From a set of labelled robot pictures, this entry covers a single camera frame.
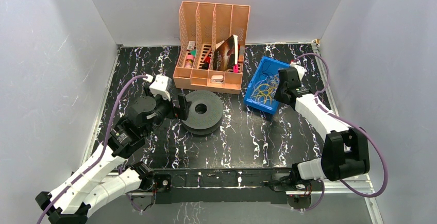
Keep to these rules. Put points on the red black bottle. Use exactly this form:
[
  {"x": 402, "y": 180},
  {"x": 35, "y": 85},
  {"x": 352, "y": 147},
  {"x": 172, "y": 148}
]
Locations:
[{"x": 205, "y": 64}]

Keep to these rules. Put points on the blue plastic bin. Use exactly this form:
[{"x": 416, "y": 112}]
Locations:
[{"x": 263, "y": 85}]

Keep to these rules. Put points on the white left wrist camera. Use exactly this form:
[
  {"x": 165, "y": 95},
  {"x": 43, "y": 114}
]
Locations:
[{"x": 160, "y": 86}]

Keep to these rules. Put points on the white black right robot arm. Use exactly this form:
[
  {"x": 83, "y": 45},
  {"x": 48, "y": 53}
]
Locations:
[{"x": 345, "y": 149}]

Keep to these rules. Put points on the white pink stapler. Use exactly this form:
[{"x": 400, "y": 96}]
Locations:
[{"x": 218, "y": 79}]

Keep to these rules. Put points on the grey filament spool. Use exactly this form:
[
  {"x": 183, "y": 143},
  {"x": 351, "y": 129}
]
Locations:
[{"x": 205, "y": 112}]

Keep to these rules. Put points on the dark book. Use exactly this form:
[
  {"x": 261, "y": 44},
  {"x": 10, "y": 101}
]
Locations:
[{"x": 226, "y": 55}]

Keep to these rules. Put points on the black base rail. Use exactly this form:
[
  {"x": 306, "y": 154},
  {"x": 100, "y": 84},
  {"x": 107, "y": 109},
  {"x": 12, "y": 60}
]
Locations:
[{"x": 234, "y": 185}]

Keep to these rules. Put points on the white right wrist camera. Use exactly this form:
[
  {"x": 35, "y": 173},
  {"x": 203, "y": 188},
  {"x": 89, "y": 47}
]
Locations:
[{"x": 300, "y": 69}]

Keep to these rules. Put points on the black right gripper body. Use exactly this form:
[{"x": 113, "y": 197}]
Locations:
[{"x": 278, "y": 95}]

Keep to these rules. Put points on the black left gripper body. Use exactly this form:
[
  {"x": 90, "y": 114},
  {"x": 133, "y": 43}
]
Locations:
[{"x": 176, "y": 105}]

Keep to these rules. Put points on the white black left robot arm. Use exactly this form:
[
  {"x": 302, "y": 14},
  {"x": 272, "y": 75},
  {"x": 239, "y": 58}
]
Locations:
[{"x": 84, "y": 192}]

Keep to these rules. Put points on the pink sticker roll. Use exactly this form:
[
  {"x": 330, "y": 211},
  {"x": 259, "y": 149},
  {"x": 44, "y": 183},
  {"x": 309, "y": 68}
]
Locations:
[{"x": 189, "y": 61}]

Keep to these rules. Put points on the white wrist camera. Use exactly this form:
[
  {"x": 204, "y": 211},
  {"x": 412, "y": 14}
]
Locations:
[
  {"x": 300, "y": 69},
  {"x": 160, "y": 86}
]

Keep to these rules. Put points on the pink marker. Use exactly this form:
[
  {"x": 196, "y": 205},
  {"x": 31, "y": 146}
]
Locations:
[{"x": 236, "y": 68}]

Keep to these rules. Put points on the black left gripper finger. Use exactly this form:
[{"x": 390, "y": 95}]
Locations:
[
  {"x": 180, "y": 100},
  {"x": 183, "y": 111}
]

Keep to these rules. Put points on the pink desk organizer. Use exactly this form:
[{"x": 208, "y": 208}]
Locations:
[{"x": 203, "y": 27}]

